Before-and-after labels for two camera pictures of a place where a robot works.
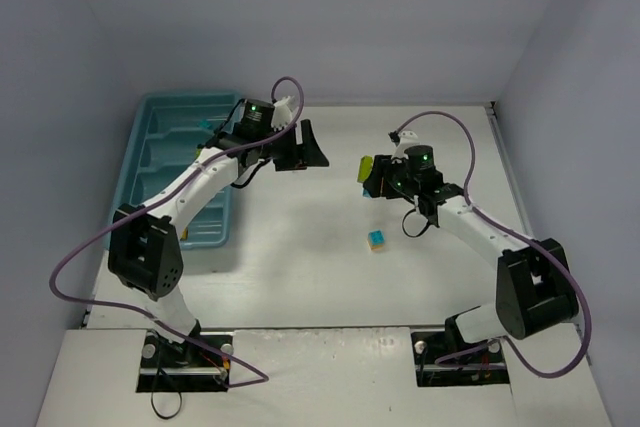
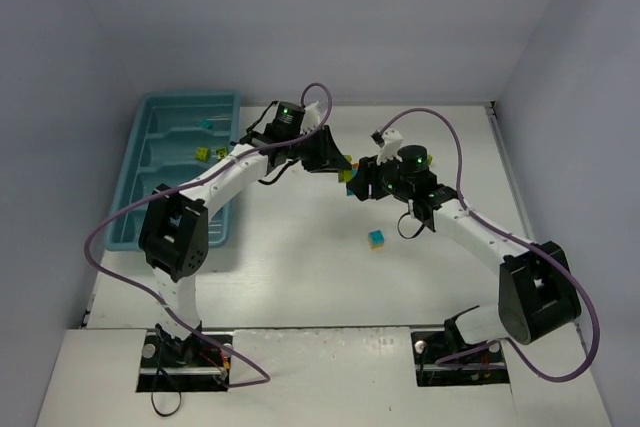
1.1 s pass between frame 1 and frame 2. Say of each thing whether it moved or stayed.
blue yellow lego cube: stayed
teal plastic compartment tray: stayed
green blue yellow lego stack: moved
